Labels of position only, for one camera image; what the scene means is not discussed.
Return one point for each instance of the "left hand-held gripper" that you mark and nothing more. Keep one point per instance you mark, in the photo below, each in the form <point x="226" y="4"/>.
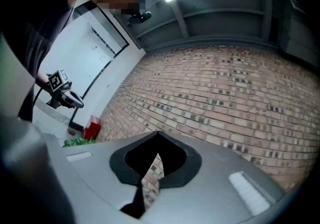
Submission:
<point x="58" y="80"/>

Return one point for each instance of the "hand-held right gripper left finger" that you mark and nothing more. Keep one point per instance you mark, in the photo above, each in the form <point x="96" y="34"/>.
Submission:
<point x="95" y="168"/>

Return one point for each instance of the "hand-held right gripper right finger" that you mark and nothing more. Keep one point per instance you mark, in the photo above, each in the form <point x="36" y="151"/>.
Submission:
<point x="212" y="188"/>

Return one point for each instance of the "red box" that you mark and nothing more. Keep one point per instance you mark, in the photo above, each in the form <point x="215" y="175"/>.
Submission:
<point x="93" y="128"/>

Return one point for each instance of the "person's left forearm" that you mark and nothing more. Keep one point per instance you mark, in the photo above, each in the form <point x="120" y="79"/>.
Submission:
<point x="42" y="78"/>

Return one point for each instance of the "small red object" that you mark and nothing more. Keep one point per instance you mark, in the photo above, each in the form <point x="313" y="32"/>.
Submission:
<point x="71" y="132"/>

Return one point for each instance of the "green leafy plant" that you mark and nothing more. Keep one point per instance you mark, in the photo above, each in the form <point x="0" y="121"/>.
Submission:
<point x="77" y="142"/>

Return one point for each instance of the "person's dark printed shirt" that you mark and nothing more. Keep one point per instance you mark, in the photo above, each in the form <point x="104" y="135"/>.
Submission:
<point x="37" y="31"/>

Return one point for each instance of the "black door frame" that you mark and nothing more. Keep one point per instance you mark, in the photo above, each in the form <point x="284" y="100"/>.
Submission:
<point x="76" y="125"/>

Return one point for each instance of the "black head camera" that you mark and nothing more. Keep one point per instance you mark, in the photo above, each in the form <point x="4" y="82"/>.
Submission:
<point x="140" y="17"/>

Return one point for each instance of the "grey ventilation duct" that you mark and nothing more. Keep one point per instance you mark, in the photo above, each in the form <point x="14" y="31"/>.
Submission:
<point x="300" y="33"/>

